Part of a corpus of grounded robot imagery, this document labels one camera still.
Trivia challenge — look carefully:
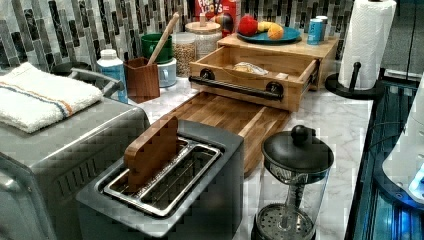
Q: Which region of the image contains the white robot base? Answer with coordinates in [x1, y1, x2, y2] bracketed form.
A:
[375, 80, 424, 211]

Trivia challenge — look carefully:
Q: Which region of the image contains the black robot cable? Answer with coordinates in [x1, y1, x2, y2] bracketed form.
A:
[406, 0, 418, 81]

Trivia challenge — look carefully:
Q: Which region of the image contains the wooden drawer cabinet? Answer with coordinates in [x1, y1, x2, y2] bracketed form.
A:
[218, 33, 339, 90]

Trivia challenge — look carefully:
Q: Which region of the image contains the red plush apple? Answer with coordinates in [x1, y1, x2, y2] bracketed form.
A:
[238, 15, 258, 36]

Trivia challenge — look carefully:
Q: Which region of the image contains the white striped towel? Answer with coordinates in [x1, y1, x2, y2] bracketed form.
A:
[0, 63, 102, 133]

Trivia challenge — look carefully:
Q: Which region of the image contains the teal plate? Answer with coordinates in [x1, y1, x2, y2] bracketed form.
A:
[237, 27, 301, 45]

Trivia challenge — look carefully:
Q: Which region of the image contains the wooden utensil handle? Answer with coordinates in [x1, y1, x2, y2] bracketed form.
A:
[148, 12, 180, 65]

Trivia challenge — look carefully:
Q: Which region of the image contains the wooden drawer with black handle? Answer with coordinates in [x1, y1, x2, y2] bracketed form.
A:
[189, 46, 319, 112]

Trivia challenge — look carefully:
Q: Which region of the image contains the orange plush fruit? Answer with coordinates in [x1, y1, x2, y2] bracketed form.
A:
[267, 23, 284, 40]

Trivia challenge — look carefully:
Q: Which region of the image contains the large wooden cutting board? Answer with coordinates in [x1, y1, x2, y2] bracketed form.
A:
[170, 92, 290, 178]

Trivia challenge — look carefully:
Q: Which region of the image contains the small wooden board in toaster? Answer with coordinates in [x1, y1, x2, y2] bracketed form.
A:
[124, 116, 178, 192]

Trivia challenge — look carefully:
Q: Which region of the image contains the white mug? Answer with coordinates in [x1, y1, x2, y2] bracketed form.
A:
[158, 58, 177, 88]

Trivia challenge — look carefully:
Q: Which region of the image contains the glass jar with wooden lid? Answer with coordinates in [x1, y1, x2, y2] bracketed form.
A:
[185, 13, 222, 59]

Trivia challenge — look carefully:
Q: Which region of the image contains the red Froot Loops cereal box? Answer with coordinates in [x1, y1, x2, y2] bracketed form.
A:
[194, 0, 240, 37]

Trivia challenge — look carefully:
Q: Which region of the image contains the glass jar with clear lid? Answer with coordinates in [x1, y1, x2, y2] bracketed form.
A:
[172, 32, 196, 77]

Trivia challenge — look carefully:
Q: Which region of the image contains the blue can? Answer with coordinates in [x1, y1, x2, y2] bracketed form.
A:
[307, 18, 323, 45]

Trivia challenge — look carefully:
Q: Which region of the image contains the yellow plush banana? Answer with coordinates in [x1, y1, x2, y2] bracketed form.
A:
[257, 21, 272, 33]

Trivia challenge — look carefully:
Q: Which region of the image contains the plastic bag in drawer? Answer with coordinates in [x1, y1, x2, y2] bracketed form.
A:
[233, 62, 268, 76]

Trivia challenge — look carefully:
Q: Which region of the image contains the blue white plastic bottle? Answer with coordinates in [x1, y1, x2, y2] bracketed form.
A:
[97, 49, 128, 103]

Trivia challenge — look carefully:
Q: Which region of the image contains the black pot behind bottle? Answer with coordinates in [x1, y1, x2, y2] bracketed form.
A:
[51, 62, 91, 76]

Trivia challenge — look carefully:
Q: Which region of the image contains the white paper towel roll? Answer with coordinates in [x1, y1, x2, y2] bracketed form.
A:
[338, 0, 396, 90]

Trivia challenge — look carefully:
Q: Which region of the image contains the glass french press black lid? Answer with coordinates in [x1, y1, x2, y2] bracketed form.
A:
[251, 125, 334, 240]

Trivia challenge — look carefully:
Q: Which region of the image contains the brown wooden utensil holder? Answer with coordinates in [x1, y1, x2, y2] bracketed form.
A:
[124, 57, 160, 103]

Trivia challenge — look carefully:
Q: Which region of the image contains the green mug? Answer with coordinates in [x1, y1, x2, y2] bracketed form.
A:
[141, 33, 174, 64]

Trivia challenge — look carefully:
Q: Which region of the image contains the grey two-slot toaster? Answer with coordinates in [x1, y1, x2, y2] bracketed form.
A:
[77, 119, 244, 240]

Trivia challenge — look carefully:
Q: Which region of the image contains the stainless toaster oven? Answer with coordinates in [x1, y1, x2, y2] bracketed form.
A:
[0, 86, 149, 240]

